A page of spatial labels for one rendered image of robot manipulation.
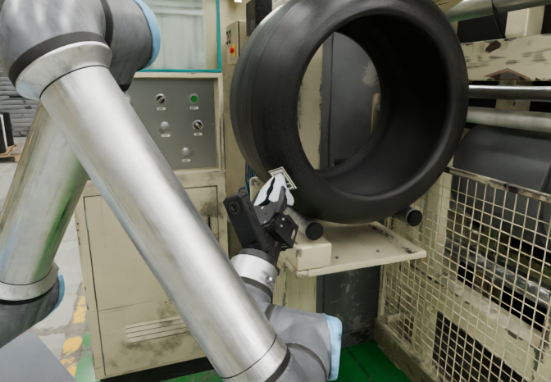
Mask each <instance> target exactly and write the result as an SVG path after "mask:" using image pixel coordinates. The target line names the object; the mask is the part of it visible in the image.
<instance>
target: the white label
mask: <svg viewBox="0 0 551 382"><path fill-rule="evenodd" d="M268 172H269V174H270V175H271V177H273V176H274V175H276V174H279V173H281V174H282V175H283V176H284V178H285V182H286V186H287V188H288V190H292V189H296V186H295V185H294V183H293V181H292V180H291V179H290V177H289V176H288V174H287V173H286V171H285V169H284V168H283V167H280V168H277V169H274V170H272V171H268Z"/></svg>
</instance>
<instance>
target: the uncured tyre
mask: <svg viewBox="0 0 551 382"><path fill-rule="evenodd" d="M334 32H336V33H339V34H342V35H345V36H347V37H349V38H350V39H352V40H353V41H354V42H356V43H357V44H358V45H359V46H360V47H362V49H363V50H364V51H365V52H366V53H367V55H368V56H369V58H370V59H371V61H372V63H373V65H374V67H375V68H376V72H377V74H378V78H379V81H380V112H379V115H378V119H377V122H376V125H375V128H374V129H373V131H372V133H371V136H370V137H369V139H368V140H367V141H366V143H365V144H364V145H363V146H362V148H361V149H360V150H359V151H358V152H357V153H355V154H354V155H353V156H352V157H350V158H349V159H348V160H347V161H344V162H342V163H340V164H338V165H336V166H332V167H329V168H325V169H314V168H313V167H312V165H311V163H310V162H309V160H308V159H307V156H306V154H305V152H304V150H303V146H302V144H301V140H300V137H299V132H298V120H297V108H298V95H299V90H300V87H301V83H302V81H303V77H304V74H305V72H306V69H307V67H308V65H309V63H310V61H311V59H312V58H313V56H314V55H315V53H316V51H317V50H318V48H319V47H320V46H321V45H322V44H323V43H324V42H325V41H326V40H327V39H328V38H329V37H330V36H331V35H332V34H333V33H334ZM468 103H469V82H468V74H467V65H466V61H465V57H464V54H463V50H462V46H461V44H460V41H459V39H458V36H457V34H456V32H455V30H454V28H453V26H452V25H451V23H450V21H449V19H448V18H447V16H446V15H445V14H444V13H443V12H442V11H441V9H440V8H439V7H438V6H437V5H436V4H435V3H434V2H433V1H432V0H289V1H288V2H285V3H283V4H282V5H280V6H279V7H277V8H276V9H275V10H274V11H272V12H271V13H270V14H269V15H268V16H266V17H265V18H264V19H263V20H262V22H261V23H260V24H259V25H258V26H257V27H256V29H255V30H254V31H253V32H252V33H251V35H250V36H249V38H248V40H247V42H246V43H245V45H244V47H243V49H242V51H241V53H240V55H239V58H238V61H237V63H236V66H235V70H234V74H233V78H232V82H231V87H230V119H231V124H232V128H233V132H234V135H235V140H236V143H237V144H238V147H239V150H240V151H241V153H242V155H243V157H244V160H245V161H246V162H247V164H248V166H249V167H250V168H251V170H252V171H253V173H254V174H255V175H256V176H257V177H258V178H259V179H260V180H261V181H262V182H263V183H264V184H266V183H267V182H268V181H269V180H270V179H271V178H272V177H271V175H270V174H269V172H268V171H272V170H274V169H277V168H280V167H283V168H284V169H285V171H286V173H287V174H288V176H289V177H290V179H291V180H292V181H293V183H294V185H295V186H296V189H292V190H290V193H291V194H292V196H293V198H294V204H293V206H292V207H294V208H296V209H297V210H299V211H300V212H302V213H304V214H306V215H308V216H311V217H314V218H316V219H318V220H322V221H328V222H334V223H340V224H349V225H355V224H365V223H370V222H374V221H379V220H382V219H385V218H387V217H389V216H392V215H394V214H396V213H398V212H400V211H402V210H403V209H405V208H407V207H409V206H410V205H412V204H413V203H414V202H415V201H416V200H418V199H419V198H420V197H421V196H422V195H423V194H425V193H426V192H427V191H428V190H429V189H430V187H431V186H432V185H433V184H434V183H435V182H436V180H437V179H438V178H439V177H440V176H441V175H442V173H443V172H444V170H445V168H446V167H447V165H448V164H449V162H450V161H451V159H452V157H453V154H454V153H455V151H456V149H457V147H458V144H459V142H460V139H461V137H462V132H463V130H464V126H465V123H466V119H467V110H468Z"/></svg>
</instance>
